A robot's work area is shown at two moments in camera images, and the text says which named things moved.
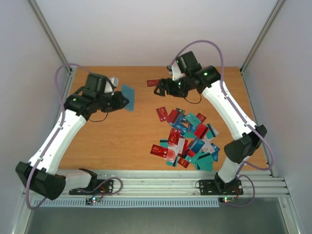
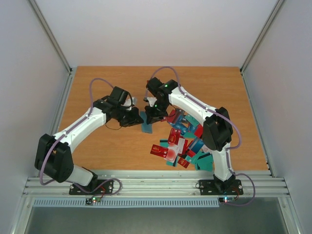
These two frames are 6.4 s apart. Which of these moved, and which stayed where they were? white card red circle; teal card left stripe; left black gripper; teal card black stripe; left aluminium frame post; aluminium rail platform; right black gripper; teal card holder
Moved: left black gripper; right black gripper; teal card holder
Stayed: left aluminium frame post; aluminium rail platform; white card red circle; teal card left stripe; teal card black stripe
